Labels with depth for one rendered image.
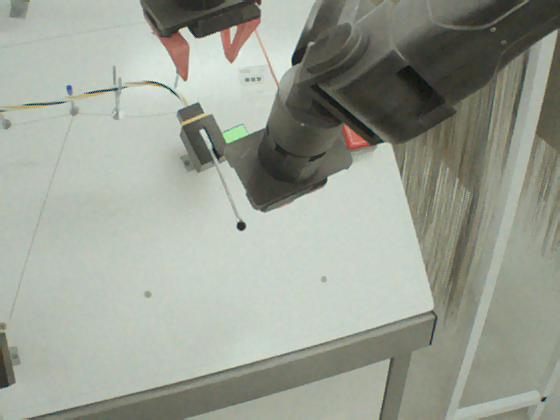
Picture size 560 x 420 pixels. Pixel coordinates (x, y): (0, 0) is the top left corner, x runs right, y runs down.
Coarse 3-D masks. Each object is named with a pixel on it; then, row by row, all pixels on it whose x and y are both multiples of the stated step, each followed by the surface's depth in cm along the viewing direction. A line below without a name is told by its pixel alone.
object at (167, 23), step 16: (144, 0) 52; (160, 0) 52; (176, 0) 51; (192, 0) 50; (208, 0) 50; (224, 0) 52; (240, 0) 52; (256, 0) 53; (160, 16) 50; (176, 16) 51; (192, 16) 51; (208, 16) 51
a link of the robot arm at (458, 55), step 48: (432, 0) 33; (480, 0) 31; (528, 0) 30; (384, 48) 34; (432, 48) 33; (480, 48) 32; (528, 48) 32; (336, 96) 37; (384, 96) 36; (432, 96) 37
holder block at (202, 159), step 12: (204, 120) 72; (180, 132) 73; (192, 132) 71; (216, 132) 72; (192, 144) 71; (204, 144) 71; (216, 144) 71; (192, 156) 73; (204, 156) 71; (216, 156) 72; (204, 168) 73
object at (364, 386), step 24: (384, 360) 92; (312, 384) 89; (336, 384) 91; (360, 384) 94; (384, 384) 96; (240, 408) 86; (264, 408) 88; (288, 408) 90; (312, 408) 93; (336, 408) 95; (360, 408) 98
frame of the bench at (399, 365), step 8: (408, 352) 94; (392, 360) 93; (400, 360) 94; (408, 360) 95; (392, 368) 94; (400, 368) 95; (408, 368) 96; (392, 376) 96; (400, 376) 97; (392, 384) 97; (400, 384) 98; (384, 392) 98; (392, 392) 98; (400, 392) 99; (384, 400) 99; (392, 400) 100; (400, 400) 101; (384, 408) 101; (392, 408) 101; (384, 416) 102; (392, 416) 103
